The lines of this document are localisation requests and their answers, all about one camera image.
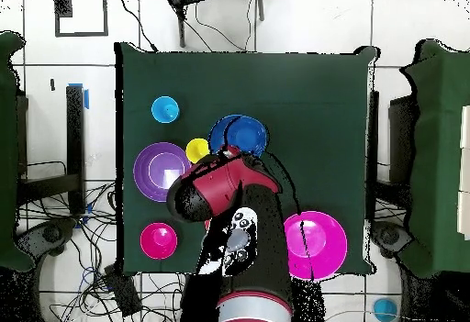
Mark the white boxes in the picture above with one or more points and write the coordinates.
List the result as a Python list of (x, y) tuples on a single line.
[(465, 171)]

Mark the dark square floor frame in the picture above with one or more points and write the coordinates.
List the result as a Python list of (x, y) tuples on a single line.
[(105, 17)]

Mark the dark green tablecloth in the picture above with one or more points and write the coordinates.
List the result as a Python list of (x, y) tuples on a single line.
[(220, 76)]

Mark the light blue cup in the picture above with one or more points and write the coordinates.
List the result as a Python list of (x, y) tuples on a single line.
[(165, 109)]

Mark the small dark blue bowl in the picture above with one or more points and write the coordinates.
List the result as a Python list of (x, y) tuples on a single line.
[(248, 135)]

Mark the small crimson bowl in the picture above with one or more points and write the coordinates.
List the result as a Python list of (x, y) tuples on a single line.
[(158, 241)]

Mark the blue tape strip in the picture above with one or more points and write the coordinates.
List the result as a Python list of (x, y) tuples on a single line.
[(86, 98)]

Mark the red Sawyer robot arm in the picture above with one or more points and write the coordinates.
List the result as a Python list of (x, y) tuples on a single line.
[(224, 186)]

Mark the side table with green cloth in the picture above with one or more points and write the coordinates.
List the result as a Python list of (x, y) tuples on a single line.
[(7, 153), (440, 153)]

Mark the blue disc on floor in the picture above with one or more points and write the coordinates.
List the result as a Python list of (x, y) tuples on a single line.
[(385, 310)]

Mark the purple bowl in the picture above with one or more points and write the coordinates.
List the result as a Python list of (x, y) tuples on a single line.
[(154, 171)]

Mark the black power strip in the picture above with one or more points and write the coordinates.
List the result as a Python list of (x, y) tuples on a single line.
[(123, 292)]

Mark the large pink bowl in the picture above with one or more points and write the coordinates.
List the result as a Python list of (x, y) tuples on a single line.
[(319, 245)]

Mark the yellow cup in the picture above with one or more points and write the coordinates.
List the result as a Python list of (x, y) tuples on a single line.
[(197, 149)]

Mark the black tripod stand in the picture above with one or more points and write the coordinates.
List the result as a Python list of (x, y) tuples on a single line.
[(181, 21)]

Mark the large light blue bowl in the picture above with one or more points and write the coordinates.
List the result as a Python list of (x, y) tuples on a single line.
[(217, 135)]

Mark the black metal frame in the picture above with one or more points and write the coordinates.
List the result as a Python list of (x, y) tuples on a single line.
[(400, 135), (75, 146)]

